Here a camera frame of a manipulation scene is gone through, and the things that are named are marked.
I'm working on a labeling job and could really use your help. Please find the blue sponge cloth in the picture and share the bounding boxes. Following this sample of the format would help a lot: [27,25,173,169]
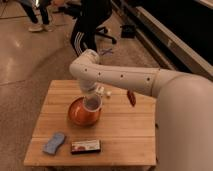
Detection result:
[42,132,66,155]

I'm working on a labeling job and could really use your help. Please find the small black box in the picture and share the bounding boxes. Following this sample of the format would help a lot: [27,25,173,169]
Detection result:
[121,25,135,38]

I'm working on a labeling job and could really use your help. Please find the person in black clothes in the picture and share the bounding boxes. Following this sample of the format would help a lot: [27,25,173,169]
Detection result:
[54,0,112,56]

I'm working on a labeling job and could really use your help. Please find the orange ceramic bowl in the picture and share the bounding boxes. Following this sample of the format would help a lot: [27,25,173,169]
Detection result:
[68,97,101,126]

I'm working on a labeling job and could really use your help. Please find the wooden table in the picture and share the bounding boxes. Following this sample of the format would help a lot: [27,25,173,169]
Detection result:
[24,80,156,166]

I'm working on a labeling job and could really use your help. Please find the grey ceramic cup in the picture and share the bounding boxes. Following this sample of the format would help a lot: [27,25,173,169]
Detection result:
[83,94,102,112]

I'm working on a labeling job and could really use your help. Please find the white snack packet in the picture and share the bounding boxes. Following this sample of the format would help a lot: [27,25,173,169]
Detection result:
[96,86,112,98]

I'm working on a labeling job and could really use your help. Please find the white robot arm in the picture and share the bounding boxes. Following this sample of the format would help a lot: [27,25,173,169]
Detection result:
[69,49,213,171]

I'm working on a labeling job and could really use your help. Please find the black office chair base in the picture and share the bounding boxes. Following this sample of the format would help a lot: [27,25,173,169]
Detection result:
[95,26,117,44]

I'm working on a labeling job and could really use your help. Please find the red black snack box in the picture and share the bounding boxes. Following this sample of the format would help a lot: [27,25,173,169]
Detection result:
[71,140,101,154]

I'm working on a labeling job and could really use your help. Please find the long dark bench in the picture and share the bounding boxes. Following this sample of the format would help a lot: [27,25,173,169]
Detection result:
[112,0,213,80]

